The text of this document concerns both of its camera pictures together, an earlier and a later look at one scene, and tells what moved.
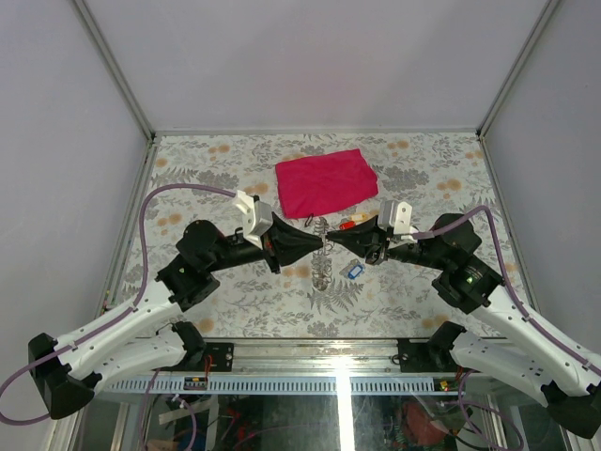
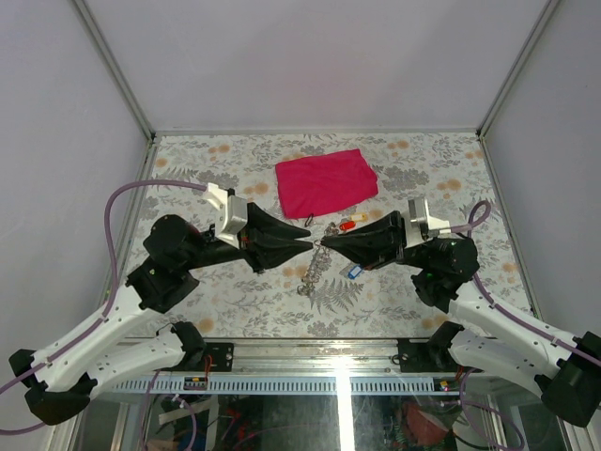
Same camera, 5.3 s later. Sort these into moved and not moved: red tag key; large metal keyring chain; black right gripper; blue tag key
Moved: large metal keyring chain
Not moved: red tag key; blue tag key; black right gripper
